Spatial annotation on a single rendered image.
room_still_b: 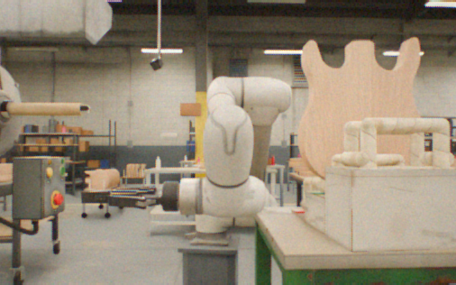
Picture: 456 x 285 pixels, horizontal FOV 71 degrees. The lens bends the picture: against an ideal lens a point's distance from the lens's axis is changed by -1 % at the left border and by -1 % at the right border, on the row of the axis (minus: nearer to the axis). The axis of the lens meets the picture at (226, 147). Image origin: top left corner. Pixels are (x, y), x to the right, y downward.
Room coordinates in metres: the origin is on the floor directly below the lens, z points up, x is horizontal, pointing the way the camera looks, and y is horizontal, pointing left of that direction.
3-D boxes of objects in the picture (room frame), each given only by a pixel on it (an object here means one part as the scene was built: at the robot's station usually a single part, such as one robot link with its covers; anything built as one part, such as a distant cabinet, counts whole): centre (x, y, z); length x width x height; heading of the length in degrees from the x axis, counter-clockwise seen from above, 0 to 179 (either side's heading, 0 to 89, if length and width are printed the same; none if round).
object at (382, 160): (0.87, -0.38, 1.12); 0.20 x 0.03 x 0.03; 94
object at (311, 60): (0.90, -0.25, 1.40); 0.07 x 0.04 x 0.09; 94
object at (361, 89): (0.91, -0.38, 1.25); 0.35 x 0.04 x 0.40; 94
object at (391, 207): (0.75, -0.39, 1.02); 0.27 x 0.15 x 0.17; 95
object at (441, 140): (0.71, -0.48, 1.15); 0.03 x 0.03 x 0.09
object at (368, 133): (0.70, -0.31, 1.15); 0.03 x 0.03 x 0.09
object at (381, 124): (0.71, -0.39, 1.20); 0.20 x 0.03 x 0.03; 94
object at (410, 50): (0.92, -0.51, 1.41); 0.07 x 0.04 x 0.10; 94
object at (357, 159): (0.74, -0.29, 1.12); 0.11 x 0.03 x 0.03; 5
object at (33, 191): (1.08, 0.71, 0.99); 0.24 x 0.21 x 0.26; 92
